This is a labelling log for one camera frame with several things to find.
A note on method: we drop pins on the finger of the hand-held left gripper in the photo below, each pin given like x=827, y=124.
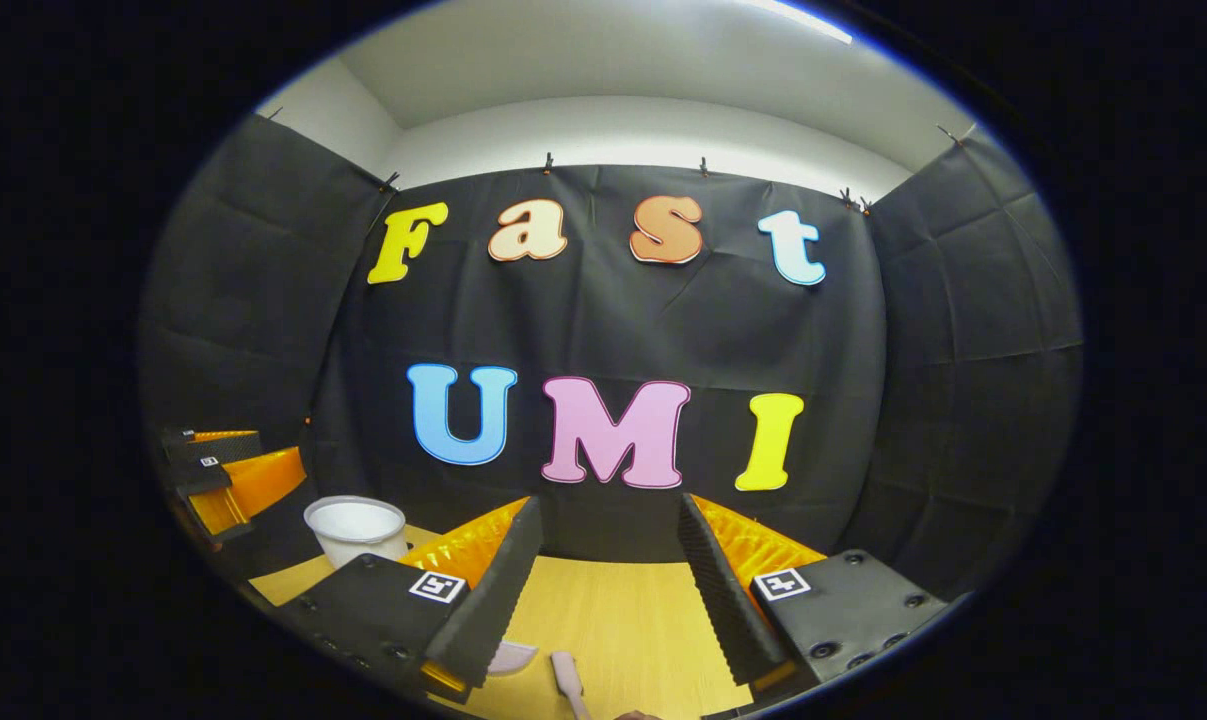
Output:
x=263, y=485
x=218, y=448

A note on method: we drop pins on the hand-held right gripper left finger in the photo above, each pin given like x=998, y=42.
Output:
x=493, y=600

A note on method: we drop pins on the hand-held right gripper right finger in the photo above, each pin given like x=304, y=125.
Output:
x=723, y=600

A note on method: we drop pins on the lavender plastic dustpan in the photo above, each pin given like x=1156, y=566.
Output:
x=513, y=657

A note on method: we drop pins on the wooden desktop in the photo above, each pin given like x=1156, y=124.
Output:
x=623, y=620

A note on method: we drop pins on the black backdrop cloth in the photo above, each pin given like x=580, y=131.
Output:
x=603, y=320

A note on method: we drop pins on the row of black cloth clips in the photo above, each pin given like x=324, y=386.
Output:
x=548, y=162

